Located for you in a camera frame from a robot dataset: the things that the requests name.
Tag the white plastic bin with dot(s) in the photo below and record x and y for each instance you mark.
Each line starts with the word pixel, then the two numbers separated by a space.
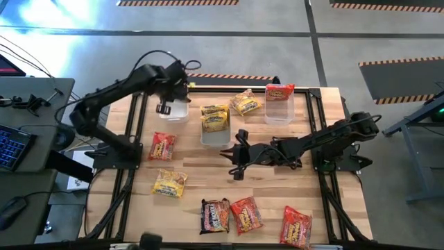
pixel 178 114

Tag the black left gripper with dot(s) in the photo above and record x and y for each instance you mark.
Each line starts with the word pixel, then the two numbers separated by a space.
pixel 175 93

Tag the backlit black keyboard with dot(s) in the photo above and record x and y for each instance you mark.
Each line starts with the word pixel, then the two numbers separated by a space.
pixel 14 147

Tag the dark monitor screen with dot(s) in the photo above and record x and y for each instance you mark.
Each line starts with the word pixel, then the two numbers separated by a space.
pixel 8 69

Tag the black hazard-striped floor mat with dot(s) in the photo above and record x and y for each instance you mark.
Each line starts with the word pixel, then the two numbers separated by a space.
pixel 399 81
pixel 173 2
pixel 236 81
pixel 381 3

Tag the clear plastic bin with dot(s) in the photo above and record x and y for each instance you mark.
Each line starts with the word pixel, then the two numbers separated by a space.
pixel 279 112

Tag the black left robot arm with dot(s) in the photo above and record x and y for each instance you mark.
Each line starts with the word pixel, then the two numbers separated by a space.
pixel 111 92

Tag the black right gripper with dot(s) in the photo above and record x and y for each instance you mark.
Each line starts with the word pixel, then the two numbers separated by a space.
pixel 256 155

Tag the black caster wheel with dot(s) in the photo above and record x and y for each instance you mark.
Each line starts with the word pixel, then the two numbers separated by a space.
pixel 48 228

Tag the black Fire Noodle pack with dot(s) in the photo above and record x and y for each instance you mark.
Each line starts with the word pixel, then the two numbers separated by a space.
pixel 215 217

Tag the black flat bar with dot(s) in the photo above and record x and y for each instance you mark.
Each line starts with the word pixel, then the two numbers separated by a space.
pixel 69 166

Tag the black computer mouse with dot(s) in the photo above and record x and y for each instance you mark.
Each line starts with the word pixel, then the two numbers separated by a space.
pixel 12 212

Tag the white printed paper sheet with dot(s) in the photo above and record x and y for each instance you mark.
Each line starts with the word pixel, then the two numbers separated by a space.
pixel 78 182

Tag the grey plastic bin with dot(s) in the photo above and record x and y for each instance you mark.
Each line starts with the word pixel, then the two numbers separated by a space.
pixel 215 139

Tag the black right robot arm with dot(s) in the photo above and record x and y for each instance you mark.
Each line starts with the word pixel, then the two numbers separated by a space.
pixel 329 135

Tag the round black object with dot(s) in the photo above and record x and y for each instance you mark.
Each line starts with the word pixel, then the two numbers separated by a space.
pixel 64 137

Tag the black device with green light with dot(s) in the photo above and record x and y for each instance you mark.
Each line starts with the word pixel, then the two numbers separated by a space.
pixel 440 112

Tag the small black device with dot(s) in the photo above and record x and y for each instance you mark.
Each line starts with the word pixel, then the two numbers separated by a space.
pixel 14 101

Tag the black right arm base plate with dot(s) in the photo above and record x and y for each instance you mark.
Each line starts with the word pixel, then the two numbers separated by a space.
pixel 347 163

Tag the red Maruchan ramen pack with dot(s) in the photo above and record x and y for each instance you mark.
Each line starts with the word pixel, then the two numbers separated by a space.
pixel 246 216
pixel 296 227
pixel 162 146
pixel 279 92

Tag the black clamp mount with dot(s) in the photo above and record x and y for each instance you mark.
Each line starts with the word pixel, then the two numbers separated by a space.
pixel 34 103

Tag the grey side desk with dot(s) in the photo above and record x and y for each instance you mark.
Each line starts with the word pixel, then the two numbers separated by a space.
pixel 41 114

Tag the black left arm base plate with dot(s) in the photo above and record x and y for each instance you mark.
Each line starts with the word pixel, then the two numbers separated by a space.
pixel 132 161

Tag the grey-blue metal cart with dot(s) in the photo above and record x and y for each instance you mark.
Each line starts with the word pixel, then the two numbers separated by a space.
pixel 425 146

